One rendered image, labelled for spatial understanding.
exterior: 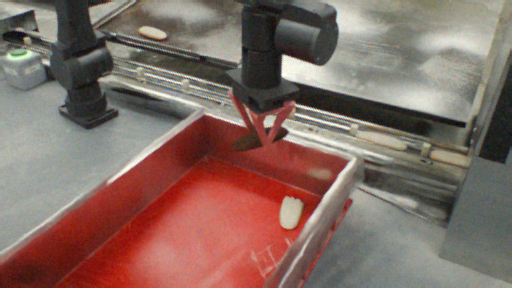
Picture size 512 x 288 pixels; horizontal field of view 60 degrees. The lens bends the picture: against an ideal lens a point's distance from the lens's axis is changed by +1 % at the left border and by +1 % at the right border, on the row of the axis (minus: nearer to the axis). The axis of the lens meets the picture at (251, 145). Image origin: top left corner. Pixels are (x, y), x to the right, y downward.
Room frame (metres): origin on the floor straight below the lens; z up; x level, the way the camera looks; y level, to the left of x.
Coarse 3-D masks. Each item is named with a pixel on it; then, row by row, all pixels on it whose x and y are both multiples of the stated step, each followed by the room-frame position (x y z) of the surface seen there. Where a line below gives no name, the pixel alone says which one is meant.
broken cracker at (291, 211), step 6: (288, 198) 0.58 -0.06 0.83; (282, 204) 0.57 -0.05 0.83; (288, 204) 0.56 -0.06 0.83; (294, 204) 0.56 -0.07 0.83; (300, 204) 0.56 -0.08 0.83; (282, 210) 0.55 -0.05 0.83; (288, 210) 0.55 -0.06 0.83; (294, 210) 0.55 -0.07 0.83; (300, 210) 0.55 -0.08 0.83; (282, 216) 0.53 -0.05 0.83; (288, 216) 0.53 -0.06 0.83; (294, 216) 0.53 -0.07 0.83; (300, 216) 0.54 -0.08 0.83; (282, 222) 0.52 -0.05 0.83; (288, 222) 0.52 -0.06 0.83; (294, 222) 0.52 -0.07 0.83; (288, 228) 0.51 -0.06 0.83
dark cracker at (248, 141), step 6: (270, 126) 0.59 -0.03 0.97; (282, 126) 0.60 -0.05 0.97; (252, 132) 0.58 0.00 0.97; (282, 132) 0.58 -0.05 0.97; (288, 132) 0.59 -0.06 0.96; (240, 138) 0.56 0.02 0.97; (246, 138) 0.56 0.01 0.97; (252, 138) 0.56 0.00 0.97; (258, 138) 0.56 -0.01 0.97; (276, 138) 0.57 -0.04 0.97; (282, 138) 0.57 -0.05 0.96; (234, 144) 0.55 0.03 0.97; (240, 144) 0.55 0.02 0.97; (246, 144) 0.55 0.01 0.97; (252, 144) 0.55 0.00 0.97; (258, 144) 0.55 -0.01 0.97; (240, 150) 0.54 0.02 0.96
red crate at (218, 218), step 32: (192, 192) 0.60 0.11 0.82; (224, 192) 0.60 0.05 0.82; (256, 192) 0.60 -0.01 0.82; (288, 192) 0.60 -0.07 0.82; (128, 224) 0.52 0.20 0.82; (160, 224) 0.52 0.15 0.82; (192, 224) 0.52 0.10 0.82; (224, 224) 0.52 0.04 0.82; (256, 224) 0.52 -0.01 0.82; (96, 256) 0.46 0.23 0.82; (128, 256) 0.46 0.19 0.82; (160, 256) 0.46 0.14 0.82; (192, 256) 0.46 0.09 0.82; (224, 256) 0.46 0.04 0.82; (256, 256) 0.46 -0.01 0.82; (320, 256) 0.45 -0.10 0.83
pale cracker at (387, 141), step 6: (360, 132) 0.75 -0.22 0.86; (366, 132) 0.75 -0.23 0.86; (360, 138) 0.73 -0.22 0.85; (366, 138) 0.73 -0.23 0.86; (372, 138) 0.72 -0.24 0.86; (378, 138) 0.73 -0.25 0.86; (384, 138) 0.72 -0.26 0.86; (390, 138) 0.72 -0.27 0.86; (384, 144) 0.71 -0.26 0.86; (390, 144) 0.71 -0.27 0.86; (396, 144) 0.71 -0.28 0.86; (402, 144) 0.71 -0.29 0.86; (402, 150) 0.70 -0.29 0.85
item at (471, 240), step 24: (504, 48) 0.62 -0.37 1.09; (504, 72) 0.46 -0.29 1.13; (504, 96) 0.73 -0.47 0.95; (480, 120) 0.59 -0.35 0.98; (504, 120) 0.64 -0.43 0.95; (480, 144) 0.46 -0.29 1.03; (504, 144) 0.57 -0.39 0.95; (480, 168) 0.45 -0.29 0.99; (504, 168) 0.44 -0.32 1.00; (480, 192) 0.45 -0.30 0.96; (504, 192) 0.44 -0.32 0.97; (456, 216) 0.46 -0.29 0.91; (480, 216) 0.44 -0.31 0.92; (504, 216) 0.43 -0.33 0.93; (456, 240) 0.45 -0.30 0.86; (480, 240) 0.44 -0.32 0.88; (504, 240) 0.42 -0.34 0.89; (480, 264) 0.43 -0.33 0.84; (504, 264) 0.42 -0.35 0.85
